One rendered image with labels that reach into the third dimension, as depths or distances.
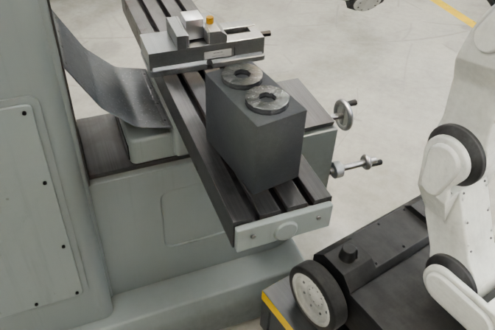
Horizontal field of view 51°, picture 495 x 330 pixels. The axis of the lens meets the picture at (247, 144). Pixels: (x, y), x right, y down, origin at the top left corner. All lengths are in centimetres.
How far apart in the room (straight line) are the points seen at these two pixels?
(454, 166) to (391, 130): 181
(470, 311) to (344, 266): 32
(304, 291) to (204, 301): 44
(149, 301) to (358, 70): 216
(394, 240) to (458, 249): 27
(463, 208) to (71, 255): 105
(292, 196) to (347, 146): 169
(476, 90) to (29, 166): 102
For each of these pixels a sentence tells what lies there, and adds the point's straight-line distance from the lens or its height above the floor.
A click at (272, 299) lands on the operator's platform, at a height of 40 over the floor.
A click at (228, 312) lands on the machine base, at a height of 11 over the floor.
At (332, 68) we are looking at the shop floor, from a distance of 343.
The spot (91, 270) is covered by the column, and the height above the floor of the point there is 43.
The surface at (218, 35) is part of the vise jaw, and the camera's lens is 149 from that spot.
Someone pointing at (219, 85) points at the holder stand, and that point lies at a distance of 110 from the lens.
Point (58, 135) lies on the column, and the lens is 132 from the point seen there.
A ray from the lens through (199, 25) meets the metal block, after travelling 149.
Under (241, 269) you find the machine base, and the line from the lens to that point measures 191.
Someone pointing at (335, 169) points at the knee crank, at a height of 54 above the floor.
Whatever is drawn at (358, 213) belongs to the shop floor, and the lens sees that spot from 244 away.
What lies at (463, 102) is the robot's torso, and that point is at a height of 114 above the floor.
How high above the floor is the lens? 173
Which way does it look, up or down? 40 degrees down
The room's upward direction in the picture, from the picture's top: 3 degrees clockwise
